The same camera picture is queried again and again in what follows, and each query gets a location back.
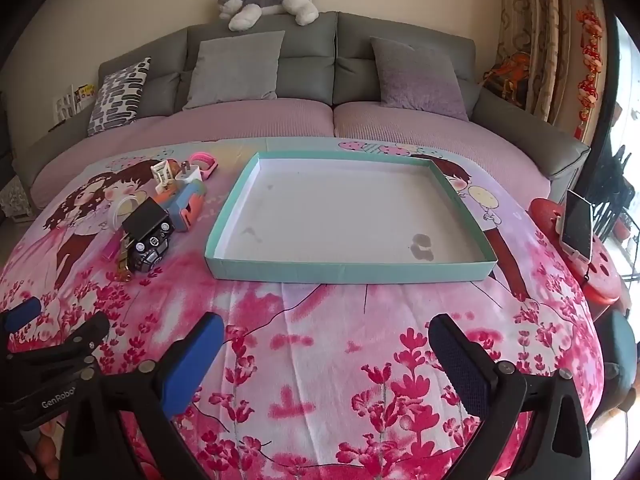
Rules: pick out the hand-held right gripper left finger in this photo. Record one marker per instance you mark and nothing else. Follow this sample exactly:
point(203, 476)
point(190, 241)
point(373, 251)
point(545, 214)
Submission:
point(192, 360)

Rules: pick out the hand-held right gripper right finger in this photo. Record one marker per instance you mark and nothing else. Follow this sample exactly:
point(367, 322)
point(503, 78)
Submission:
point(457, 360)

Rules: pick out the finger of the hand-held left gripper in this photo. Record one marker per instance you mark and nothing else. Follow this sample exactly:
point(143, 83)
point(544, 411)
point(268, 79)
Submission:
point(75, 337)
point(22, 312)

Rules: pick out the gold lighter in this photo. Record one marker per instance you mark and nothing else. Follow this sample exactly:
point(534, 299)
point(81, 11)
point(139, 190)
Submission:
point(122, 260)

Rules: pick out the pink translucent lighter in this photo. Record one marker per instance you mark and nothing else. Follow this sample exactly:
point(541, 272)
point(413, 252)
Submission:
point(109, 251)

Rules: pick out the black toy car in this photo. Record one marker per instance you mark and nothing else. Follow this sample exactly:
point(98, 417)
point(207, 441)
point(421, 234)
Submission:
point(147, 256)

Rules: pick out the white oval device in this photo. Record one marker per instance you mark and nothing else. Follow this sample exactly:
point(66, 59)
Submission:
point(122, 206)

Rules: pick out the teal cardboard tray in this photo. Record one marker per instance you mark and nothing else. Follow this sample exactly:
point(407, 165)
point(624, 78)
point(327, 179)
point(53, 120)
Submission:
point(340, 210)

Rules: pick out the grey speckled box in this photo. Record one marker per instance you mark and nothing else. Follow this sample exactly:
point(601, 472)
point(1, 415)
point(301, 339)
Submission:
point(12, 197)

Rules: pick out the printed cartoon blanket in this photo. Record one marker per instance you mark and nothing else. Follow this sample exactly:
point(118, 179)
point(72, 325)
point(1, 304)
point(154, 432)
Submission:
point(325, 360)

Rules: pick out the orange and blue eraser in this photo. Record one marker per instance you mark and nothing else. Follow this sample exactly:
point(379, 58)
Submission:
point(186, 207)

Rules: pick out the dark round stool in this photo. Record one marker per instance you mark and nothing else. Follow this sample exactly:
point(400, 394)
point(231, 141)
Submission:
point(620, 350)

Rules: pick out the red round stool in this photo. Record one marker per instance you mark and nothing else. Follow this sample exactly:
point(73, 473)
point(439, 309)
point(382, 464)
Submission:
point(605, 270)

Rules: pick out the smartphone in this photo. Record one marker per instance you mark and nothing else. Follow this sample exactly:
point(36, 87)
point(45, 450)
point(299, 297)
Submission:
point(577, 225)

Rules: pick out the white plastic clip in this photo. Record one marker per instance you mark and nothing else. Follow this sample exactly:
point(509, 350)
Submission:
point(161, 174)

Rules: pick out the white charger plug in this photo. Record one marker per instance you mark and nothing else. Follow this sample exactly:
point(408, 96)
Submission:
point(190, 173)

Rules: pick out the stack of magazines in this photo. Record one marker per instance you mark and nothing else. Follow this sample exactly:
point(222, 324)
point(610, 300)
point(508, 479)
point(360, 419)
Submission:
point(67, 102)

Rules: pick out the black white patterned cushion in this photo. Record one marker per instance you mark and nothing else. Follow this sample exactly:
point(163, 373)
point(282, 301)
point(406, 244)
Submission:
point(117, 95)

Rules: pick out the black metal rack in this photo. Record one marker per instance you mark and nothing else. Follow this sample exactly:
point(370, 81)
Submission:
point(612, 175)

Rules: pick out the orange bag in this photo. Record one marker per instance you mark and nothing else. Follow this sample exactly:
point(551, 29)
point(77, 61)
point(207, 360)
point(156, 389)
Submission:
point(510, 77)

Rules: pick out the purple grey cushion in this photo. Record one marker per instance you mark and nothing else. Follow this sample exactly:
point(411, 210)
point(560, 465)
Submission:
point(415, 75)

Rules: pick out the red hanging ornament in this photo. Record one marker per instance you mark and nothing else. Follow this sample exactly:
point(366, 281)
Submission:
point(590, 55)

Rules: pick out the beige patterned curtain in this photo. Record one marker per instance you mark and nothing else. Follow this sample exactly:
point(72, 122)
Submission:
point(545, 35)

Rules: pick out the grey sofa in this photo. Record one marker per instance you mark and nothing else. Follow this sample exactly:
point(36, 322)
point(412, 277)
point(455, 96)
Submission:
point(310, 40)

